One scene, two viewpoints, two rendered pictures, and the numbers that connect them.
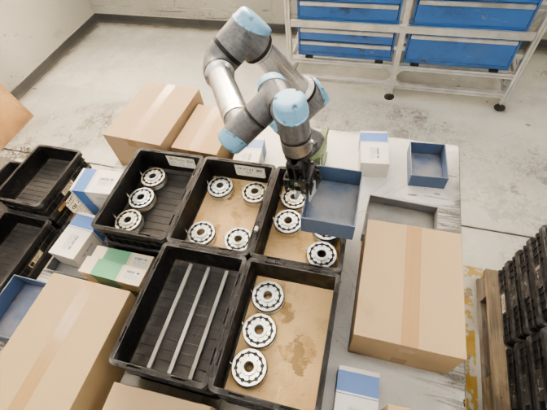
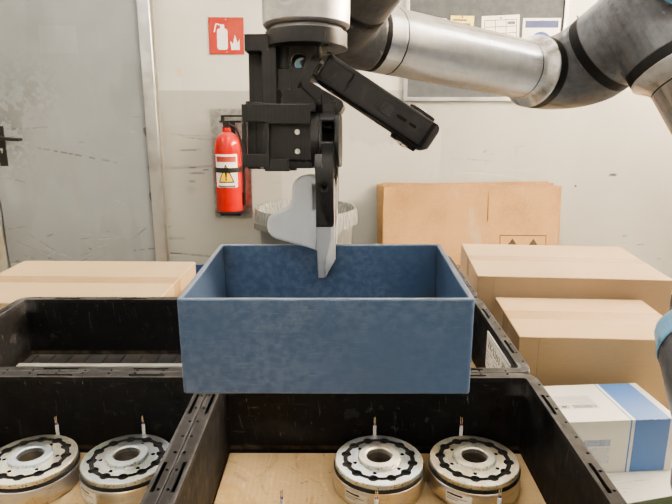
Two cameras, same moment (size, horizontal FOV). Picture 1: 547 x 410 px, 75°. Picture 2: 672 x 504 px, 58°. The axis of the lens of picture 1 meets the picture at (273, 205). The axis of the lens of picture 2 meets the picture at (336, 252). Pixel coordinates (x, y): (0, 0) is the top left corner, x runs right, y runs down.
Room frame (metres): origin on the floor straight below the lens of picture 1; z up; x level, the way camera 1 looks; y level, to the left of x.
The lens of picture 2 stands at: (0.45, -0.60, 1.26)
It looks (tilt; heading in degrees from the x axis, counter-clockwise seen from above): 14 degrees down; 70
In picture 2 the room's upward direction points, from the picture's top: straight up
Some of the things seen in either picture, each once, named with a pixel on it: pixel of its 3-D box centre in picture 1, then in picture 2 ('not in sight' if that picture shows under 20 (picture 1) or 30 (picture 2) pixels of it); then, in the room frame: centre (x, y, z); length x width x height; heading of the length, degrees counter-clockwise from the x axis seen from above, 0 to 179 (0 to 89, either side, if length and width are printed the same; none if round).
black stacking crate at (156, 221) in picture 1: (155, 198); not in sight; (0.90, 0.46, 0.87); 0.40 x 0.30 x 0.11; 159
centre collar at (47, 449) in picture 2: (259, 329); (30, 456); (0.34, 0.10, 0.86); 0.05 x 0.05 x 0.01
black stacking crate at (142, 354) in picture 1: (188, 312); (106, 366); (0.42, 0.32, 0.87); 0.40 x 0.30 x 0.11; 159
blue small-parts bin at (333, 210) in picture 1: (332, 200); (328, 309); (0.61, -0.17, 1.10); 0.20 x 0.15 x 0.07; 159
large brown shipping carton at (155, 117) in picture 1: (159, 126); (551, 300); (1.41, 0.50, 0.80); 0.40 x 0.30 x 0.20; 155
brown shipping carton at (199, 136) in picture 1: (210, 140); (581, 355); (1.28, 0.25, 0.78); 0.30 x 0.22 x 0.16; 156
